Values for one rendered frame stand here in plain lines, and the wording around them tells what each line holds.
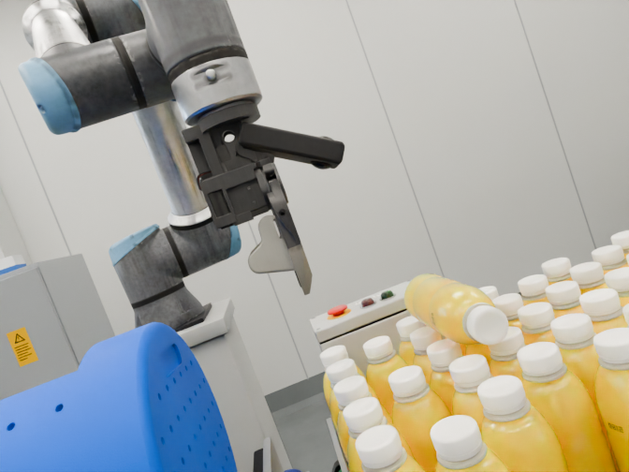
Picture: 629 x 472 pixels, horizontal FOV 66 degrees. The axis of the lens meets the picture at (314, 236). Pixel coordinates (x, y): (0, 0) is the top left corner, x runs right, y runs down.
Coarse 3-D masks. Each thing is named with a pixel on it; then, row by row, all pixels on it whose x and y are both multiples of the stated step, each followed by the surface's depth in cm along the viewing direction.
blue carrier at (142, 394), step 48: (144, 336) 48; (48, 384) 45; (96, 384) 43; (144, 384) 43; (192, 384) 57; (0, 432) 42; (48, 432) 41; (96, 432) 40; (144, 432) 40; (192, 432) 50
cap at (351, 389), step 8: (352, 376) 58; (360, 376) 57; (336, 384) 57; (344, 384) 57; (352, 384) 56; (360, 384) 55; (336, 392) 55; (344, 392) 55; (352, 392) 55; (360, 392) 55; (368, 392) 56; (344, 400) 55; (352, 400) 55
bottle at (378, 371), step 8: (392, 352) 67; (368, 360) 67; (376, 360) 66; (384, 360) 65; (392, 360) 66; (400, 360) 66; (368, 368) 67; (376, 368) 66; (384, 368) 65; (392, 368) 65; (368, 376) 67; (376, 376) 65; (384, 376) 65; (376, 384) 65; (384, 384) 65; (376, 392) 65; (384, 392) 65; (392, 392) 64; (384, 400) 65; (392, 400) 64
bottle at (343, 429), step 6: (372, 396) 56; (342, 408) 55; (384, 408) 56; (342, 414) 56; (384, 414) 55; (342, 420) 55; (390, 420) 56; (342, 426) 55; (342, 432) 55; (342, 438) 55; (348, 438) 54; (342, 444) 56
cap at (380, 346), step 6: (378, 336) 69; (384, 336) 68; (366, 342) 68; (372, 342) 68; (378, 342) 67; (384, 342) 66; (390, 342) 67; (366, 348) 66; (372, 348) 65; (378, 348) 65; (384, 348) 65; (390, 348) 66; (366, 354) 67; (372, 354) 66; (378, 354) 65; (384, 354) 65
